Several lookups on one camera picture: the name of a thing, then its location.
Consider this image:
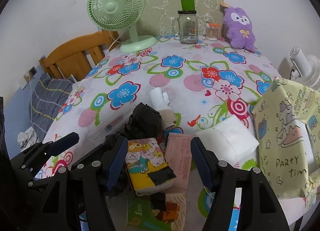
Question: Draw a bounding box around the wall power socket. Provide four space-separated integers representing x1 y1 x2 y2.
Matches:
29 67 37 78

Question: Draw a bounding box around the grey plaid pillow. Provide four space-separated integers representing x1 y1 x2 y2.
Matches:
29 73 73 141

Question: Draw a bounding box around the white tissue roll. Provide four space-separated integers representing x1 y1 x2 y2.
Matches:
150 87 177 131

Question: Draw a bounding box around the yellow cartoon storage box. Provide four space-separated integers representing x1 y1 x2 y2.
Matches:
253 78 319 206

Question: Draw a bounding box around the crumpled white cloth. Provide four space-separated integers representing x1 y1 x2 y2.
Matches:
17 127 40 150

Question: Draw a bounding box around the green plastic cup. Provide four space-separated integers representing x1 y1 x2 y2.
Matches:
181 0 195 11

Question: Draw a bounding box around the floral tablecloth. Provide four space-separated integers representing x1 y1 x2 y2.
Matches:
35 35 308 231

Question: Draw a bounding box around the green tissue pack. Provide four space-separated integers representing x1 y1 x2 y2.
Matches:
126 193 187 230

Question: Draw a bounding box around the black plastic bag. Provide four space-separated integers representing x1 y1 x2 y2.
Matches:
123 102 162 140

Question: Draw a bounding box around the white towel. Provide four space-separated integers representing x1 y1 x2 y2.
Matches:
195 115 259 165

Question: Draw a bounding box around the clear plastic pen bag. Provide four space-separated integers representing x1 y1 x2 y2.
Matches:
87 112 130 146

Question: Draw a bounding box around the pink paper package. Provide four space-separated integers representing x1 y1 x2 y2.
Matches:
165 132 193 194

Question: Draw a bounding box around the glass mason jar mug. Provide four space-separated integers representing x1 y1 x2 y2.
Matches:
171 10 198 44

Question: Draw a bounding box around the green patterned wall board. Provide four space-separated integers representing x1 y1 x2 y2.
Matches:
137 0 224 36

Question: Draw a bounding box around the wooden bed headboard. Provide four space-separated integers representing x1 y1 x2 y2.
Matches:
39 30 118 81

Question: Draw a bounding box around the cotton swab jar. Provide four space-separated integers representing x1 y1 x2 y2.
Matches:
206 23 222 41

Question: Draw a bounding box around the yellow cartoon tissue pack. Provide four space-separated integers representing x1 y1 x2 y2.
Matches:
125 138 176 196

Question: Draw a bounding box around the purple plush bunny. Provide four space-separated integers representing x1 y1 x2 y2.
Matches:
223 7 255 52

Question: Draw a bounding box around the green desk fan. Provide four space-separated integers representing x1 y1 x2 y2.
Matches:
87 0 157 53

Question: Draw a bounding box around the white standing fan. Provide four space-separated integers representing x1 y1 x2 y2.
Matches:
280 46 319 92

